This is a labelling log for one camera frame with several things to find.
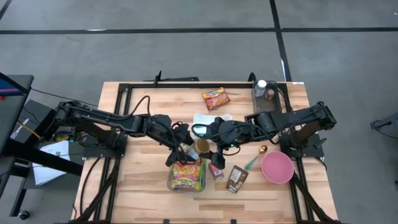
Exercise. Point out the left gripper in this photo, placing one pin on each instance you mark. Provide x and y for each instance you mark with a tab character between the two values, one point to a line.
164	127

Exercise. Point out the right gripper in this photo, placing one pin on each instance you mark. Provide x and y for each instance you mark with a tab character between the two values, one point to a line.
230	132

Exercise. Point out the gold-lid herb jar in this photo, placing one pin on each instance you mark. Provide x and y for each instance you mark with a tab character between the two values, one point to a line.
202	146

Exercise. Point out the lime chili shrimp ramen pack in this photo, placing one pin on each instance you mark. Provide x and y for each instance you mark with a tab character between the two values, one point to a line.
186	175

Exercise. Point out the small glass spice jar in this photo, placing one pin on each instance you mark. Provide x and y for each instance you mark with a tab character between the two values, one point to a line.
270	95

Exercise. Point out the white-lid spice bottle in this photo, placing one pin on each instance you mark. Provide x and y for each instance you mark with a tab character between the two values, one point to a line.
260	85

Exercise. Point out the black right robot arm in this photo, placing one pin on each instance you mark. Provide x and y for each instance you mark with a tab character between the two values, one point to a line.
295	116

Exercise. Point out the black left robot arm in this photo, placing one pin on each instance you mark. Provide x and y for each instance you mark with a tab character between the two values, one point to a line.
102	119

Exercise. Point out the brown food pouch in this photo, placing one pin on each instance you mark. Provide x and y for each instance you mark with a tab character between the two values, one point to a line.
237	179

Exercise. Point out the red patterned paprika tin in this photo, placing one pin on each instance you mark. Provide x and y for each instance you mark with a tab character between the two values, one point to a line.
216	173

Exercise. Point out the white cutting board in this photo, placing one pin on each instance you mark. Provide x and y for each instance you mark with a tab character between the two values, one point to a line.
202	119

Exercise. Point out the red yellow ramen pack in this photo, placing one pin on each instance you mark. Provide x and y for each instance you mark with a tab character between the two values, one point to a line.
216	99

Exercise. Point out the pink bowl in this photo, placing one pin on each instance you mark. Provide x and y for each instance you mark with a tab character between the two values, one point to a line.
277	168

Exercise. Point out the small clear plastic container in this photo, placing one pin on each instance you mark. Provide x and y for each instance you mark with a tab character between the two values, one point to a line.
264	105

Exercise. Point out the white paper sheet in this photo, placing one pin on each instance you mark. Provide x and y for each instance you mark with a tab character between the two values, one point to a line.
54	149

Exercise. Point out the black equipment box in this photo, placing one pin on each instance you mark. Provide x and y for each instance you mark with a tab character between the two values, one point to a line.
40	118

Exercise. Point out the dark grey desk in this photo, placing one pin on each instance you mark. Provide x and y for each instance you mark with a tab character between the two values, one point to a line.
12	118

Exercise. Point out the grey equipment base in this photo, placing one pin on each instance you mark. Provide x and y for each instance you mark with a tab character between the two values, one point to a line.
388	121

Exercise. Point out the black desk monitor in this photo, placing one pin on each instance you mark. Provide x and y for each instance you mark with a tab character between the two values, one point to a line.
7	88

